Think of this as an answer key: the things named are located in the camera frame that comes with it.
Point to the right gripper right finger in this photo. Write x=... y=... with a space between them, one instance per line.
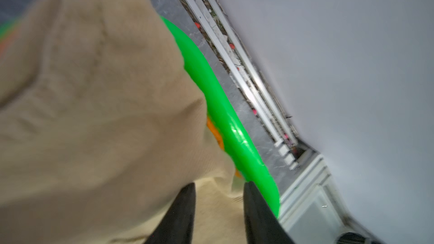
x=261 y=225

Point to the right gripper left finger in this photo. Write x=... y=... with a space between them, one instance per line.
x=176 y=227

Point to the green plastic basket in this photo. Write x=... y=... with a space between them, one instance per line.
x=223 y=115

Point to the orange pants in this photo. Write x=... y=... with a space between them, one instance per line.
x=220 y=140

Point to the khaki pants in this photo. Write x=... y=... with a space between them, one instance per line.
x=219 y=218

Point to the aluminium mounting rail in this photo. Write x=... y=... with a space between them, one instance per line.
x=311 y=209

